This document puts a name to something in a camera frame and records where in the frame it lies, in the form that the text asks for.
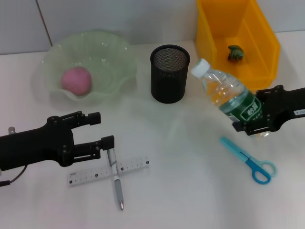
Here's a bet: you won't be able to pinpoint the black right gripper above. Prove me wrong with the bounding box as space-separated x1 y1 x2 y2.
232 85 305 136

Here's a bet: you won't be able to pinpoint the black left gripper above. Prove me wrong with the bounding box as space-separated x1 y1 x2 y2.
0 111 115 171

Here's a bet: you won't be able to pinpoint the clear green-label water bottle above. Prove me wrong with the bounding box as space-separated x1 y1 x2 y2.
190 58 271 139

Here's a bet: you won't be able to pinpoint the pink peach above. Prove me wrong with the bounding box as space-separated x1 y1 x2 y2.
61 66 92 96

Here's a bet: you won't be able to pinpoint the transparent plastic ruler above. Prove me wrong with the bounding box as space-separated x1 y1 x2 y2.
68 156 151 188

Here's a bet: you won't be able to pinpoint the blue scissors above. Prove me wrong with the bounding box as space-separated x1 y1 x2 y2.
219 136 278 185

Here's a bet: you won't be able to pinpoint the silver ballpoint pen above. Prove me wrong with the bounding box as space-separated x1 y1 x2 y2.
106 149 125 211

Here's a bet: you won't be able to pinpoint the green glass fruit bowl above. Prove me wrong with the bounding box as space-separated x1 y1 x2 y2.
32 31 139 108

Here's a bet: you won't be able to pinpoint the black mesh pen holder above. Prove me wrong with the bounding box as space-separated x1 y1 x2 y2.
150 44 191 104

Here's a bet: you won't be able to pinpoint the yellow plastic bin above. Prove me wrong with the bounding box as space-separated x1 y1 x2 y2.
195 0 282 93

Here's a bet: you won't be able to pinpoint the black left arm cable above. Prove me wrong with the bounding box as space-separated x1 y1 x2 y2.
0 166 27 187

